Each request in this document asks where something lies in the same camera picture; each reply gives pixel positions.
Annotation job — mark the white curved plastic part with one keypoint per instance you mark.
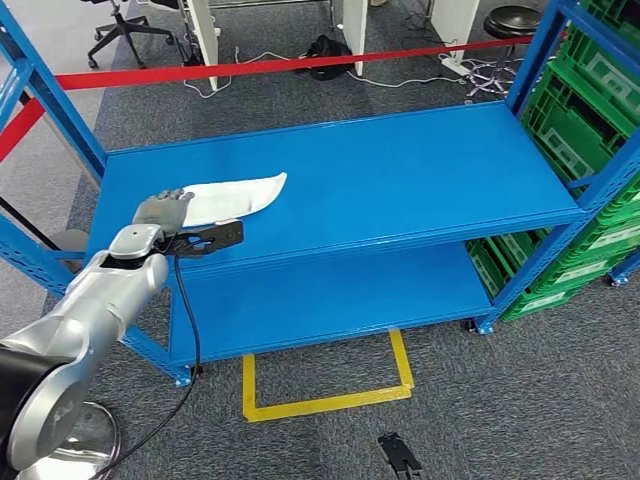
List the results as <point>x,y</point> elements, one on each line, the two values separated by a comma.
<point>235,199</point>

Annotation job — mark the black stanchion post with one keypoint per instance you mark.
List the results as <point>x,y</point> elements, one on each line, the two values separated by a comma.
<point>70,242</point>

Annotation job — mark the black round stool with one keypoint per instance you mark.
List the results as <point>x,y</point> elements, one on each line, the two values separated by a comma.
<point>512,20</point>

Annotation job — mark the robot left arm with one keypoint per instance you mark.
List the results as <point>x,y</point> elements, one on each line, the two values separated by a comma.
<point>100,305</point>

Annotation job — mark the chrome stanchion post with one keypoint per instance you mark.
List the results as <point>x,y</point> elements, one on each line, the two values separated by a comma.
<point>90,437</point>

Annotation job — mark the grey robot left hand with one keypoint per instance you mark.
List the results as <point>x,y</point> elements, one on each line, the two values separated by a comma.
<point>160,212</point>

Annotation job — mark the white table leg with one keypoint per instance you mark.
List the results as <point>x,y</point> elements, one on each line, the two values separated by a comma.
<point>204,40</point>
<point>355,33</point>
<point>455,26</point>

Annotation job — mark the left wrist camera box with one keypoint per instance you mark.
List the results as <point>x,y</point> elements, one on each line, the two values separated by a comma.
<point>220,237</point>

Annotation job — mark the green plastic crate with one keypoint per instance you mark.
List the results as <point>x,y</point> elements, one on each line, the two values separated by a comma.
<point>564,132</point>
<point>615,235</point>
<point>610,73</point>
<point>580,272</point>
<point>543,301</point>

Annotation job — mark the black bag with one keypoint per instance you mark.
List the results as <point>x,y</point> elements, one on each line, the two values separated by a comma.
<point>327,56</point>

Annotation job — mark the black office chair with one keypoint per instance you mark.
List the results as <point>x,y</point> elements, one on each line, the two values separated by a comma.
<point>122,30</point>

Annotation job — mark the black robot right foot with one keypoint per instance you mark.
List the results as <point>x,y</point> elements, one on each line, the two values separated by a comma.
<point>398,456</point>

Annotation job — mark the white power strip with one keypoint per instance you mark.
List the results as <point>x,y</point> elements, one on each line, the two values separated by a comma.
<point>455,66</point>

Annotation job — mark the blue metal shelf rack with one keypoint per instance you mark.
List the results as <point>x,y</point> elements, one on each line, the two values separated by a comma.
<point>350,172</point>
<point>623,275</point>

